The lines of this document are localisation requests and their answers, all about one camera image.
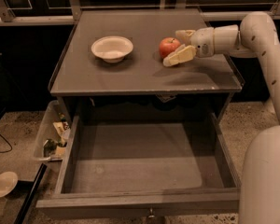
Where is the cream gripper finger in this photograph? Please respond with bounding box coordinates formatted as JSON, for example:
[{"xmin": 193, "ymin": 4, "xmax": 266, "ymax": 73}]
[
  {"xmin": 175, "ymin": 30, "xmax": 195, "ymax": 45},
  {"xmin": 162, "ymin": 45, "xmax": 196, "ymax": 67}
]

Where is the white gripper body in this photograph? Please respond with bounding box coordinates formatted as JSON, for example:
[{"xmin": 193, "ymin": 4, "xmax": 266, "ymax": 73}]
[{"xmin": 190, "ymin": 27, "xmax": 215, "ymax": 58}]

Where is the red apple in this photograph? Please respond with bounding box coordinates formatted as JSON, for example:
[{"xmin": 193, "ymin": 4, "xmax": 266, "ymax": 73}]
[{"xmin": 159, "ymin": 37, "xmax": 181, "ymax": 59}]

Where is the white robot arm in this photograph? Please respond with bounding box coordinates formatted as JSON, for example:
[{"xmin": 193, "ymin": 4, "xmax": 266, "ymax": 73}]
[{"xmin": 163, "ymin": 11, "xmax": 280, "ymax": 224}]

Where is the open grey middle drawer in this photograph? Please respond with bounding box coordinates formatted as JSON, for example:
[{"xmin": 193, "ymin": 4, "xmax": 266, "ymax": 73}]
[{"xmin": 36, "ymin": 114, "xmax": 241, "ymax": 219}]

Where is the metal drawer knob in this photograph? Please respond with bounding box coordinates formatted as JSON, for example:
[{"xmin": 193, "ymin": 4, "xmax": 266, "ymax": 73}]
[{"xmin": 147, "ymin": 208, "xmax": 156, "ymax": 218}]

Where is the white bowl on cabinet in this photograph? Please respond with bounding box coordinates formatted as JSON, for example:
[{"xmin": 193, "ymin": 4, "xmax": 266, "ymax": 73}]
[{"xmin": 91, "ymin": 36, "xmax": 133, "ymax": 63}]

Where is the grey cabinet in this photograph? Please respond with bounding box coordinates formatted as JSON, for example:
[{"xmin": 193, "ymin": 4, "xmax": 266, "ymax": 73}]
[{"xmin": 49, "ymin": 9, "xmax": 243, "ymax": 118}]

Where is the clear plastic bin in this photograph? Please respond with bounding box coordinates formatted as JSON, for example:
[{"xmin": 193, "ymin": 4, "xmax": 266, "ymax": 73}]
[{"xmin": 33, "ymin": 100, "xmax": 71, "ymax": 172}]

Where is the white bowl on floor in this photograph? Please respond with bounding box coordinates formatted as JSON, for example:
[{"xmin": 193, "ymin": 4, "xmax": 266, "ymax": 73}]
[{"xmin": 0, "ymin": 172, "xmax": 18, "ymax": 198}]

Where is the metal railing frame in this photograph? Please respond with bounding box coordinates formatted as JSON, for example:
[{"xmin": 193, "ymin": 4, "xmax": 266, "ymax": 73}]
[{"xmin": 0, "ymin": 0, "xmax": 280, "ymax": 28}]

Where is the black cable on floor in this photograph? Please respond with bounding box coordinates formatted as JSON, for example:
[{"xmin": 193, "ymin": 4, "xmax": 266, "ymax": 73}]
[{"xmin": 0, "ymin": 126, "xmax": 13, "ymax": 154}]

